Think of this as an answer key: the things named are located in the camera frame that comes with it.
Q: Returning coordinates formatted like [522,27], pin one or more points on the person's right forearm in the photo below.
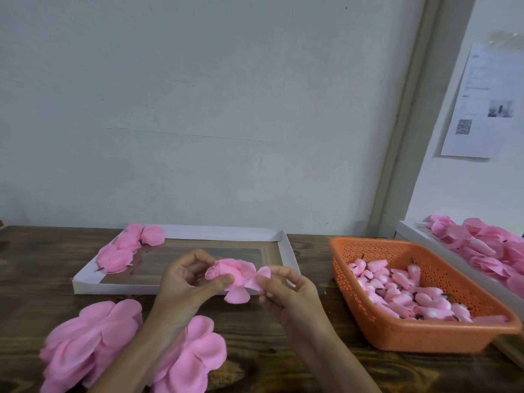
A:
[340,364]

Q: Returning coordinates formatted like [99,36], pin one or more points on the orange plastic basket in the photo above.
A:
[409,335]

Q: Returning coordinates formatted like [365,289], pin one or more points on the pile of pink petals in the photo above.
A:
[483,245]

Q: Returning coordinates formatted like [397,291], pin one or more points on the stack of pink petals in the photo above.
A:
[195,356]
[86,344]

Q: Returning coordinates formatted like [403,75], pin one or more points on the white paper notice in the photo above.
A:
[483,106]

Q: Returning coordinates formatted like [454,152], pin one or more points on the person's left hand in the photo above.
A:
[182,294]

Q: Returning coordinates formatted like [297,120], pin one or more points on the white shallow tray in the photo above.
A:
[270,245]

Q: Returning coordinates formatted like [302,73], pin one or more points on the pink rose being assembled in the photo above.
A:
[239,278]

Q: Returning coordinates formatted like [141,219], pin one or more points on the pink rose buds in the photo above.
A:
[401,294]

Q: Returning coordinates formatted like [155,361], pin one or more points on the group of finished pink roses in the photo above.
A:
[116,256]

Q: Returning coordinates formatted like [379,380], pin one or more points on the person's right hand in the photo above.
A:
[296,307]

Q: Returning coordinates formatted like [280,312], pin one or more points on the grey door frame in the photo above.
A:
[417,110]

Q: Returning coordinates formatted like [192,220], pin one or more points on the person's left forearm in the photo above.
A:
[135,360]

